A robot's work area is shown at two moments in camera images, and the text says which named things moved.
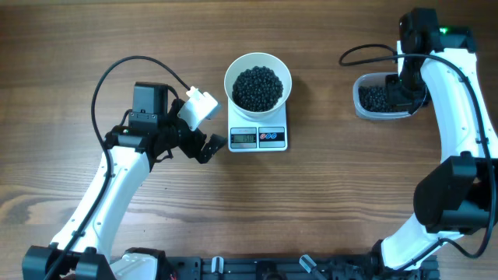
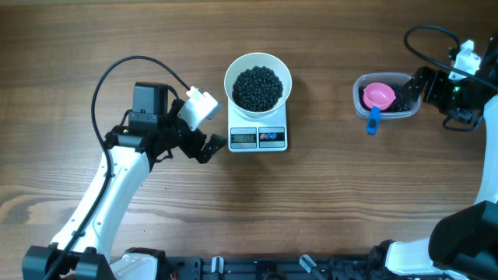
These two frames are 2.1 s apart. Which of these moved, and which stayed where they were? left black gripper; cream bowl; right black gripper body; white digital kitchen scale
Moved: right black gripper body
Stayed: left black gripper; cream bowl; white digital kitchen scale
